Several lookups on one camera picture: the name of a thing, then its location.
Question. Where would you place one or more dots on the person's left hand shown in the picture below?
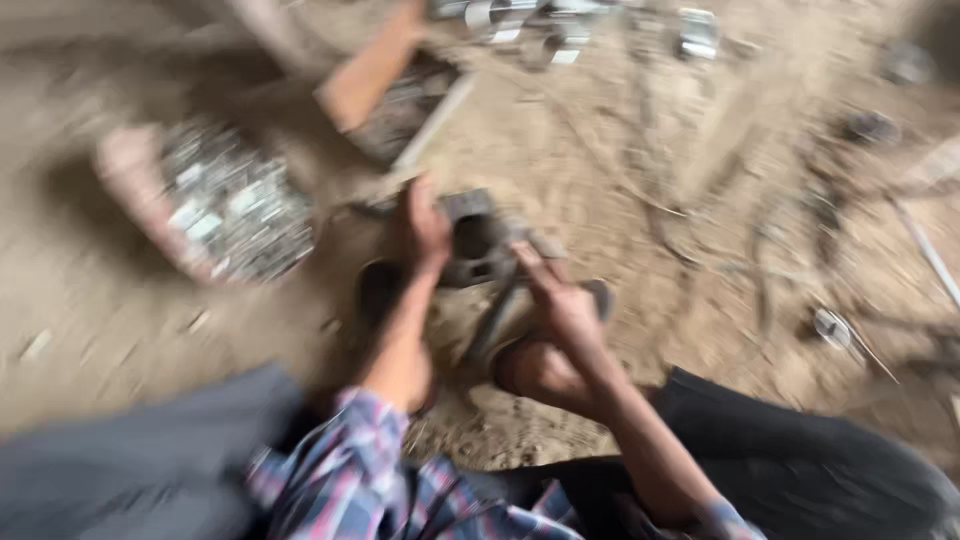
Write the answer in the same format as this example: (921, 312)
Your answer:
(424, 229)

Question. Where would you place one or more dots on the person's right hand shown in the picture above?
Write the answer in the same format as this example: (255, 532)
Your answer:
(564, 304)

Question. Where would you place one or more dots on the person's right fingers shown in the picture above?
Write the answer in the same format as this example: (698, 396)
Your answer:
(536, 268)

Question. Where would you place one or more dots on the person's left fingers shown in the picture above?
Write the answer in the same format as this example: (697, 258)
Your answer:
(426, 202)

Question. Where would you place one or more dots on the dark metal die block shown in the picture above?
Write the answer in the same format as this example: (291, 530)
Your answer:
(476, 240)

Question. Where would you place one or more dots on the dark metal rod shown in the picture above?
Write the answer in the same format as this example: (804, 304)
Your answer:
(491, 322)

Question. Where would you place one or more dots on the pale wooden stick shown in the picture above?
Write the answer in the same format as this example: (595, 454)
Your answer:
(435, 124)

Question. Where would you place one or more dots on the wooden tray of metal pieces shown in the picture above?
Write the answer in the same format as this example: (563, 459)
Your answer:
(401, 112)

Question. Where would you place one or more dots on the person's right foot in sandal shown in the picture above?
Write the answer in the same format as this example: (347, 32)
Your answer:
(544, 367)

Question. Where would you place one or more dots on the orange wooden block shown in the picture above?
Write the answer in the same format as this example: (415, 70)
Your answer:
(369, 71)

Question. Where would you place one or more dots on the heap of shiny metal rings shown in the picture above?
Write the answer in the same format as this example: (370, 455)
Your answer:
(517, 26)

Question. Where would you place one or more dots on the pink basin of metal pieces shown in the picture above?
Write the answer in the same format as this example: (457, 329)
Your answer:
(214, 202)

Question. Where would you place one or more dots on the plaid shirt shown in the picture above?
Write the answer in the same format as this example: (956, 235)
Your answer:
(375, 480)

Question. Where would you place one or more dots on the person's black-trousered right leg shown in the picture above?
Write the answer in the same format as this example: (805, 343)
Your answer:
(787, 465)

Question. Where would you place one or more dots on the dark scrap lump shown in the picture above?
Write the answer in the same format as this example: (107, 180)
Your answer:
(868, 127)

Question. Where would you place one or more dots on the person's grey-trousered left leg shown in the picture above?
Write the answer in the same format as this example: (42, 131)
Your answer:
(142, 457)

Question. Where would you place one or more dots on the thin pale metal rod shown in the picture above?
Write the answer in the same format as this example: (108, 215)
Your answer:
(928, 253)

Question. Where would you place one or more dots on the grey scrap lump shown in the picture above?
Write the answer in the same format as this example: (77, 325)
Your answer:
(906, 64)

